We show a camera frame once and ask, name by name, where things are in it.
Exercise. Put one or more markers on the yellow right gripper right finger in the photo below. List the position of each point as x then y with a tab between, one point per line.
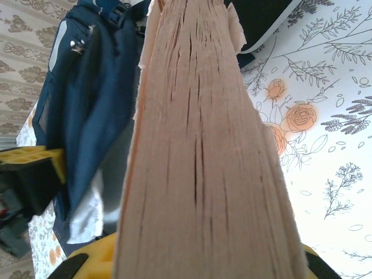
316	267

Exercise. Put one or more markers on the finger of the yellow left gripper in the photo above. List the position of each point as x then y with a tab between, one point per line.
32	154

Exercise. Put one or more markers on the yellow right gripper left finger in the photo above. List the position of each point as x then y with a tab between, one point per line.
93	258

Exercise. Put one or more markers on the navy blue backpack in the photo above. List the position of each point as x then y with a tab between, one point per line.
96	101

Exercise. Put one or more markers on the orange Huckleberry Finn paperback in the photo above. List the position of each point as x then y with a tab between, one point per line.
203	145

